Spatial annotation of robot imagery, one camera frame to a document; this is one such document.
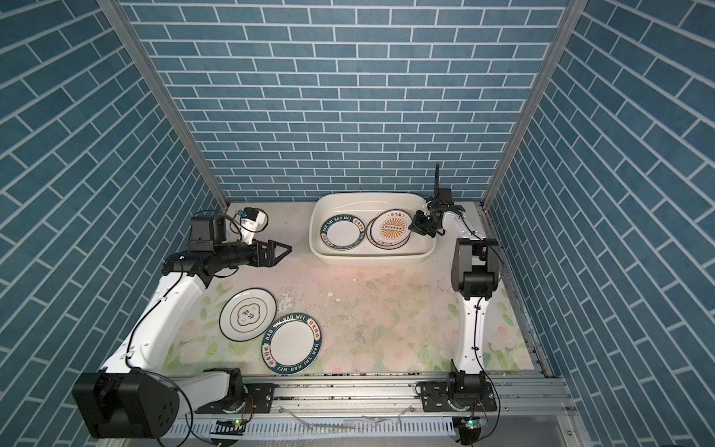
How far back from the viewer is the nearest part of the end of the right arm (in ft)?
2.74

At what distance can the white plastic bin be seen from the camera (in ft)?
3.33

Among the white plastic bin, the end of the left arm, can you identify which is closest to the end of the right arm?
the white plastic bin

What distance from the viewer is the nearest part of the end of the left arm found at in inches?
25.7
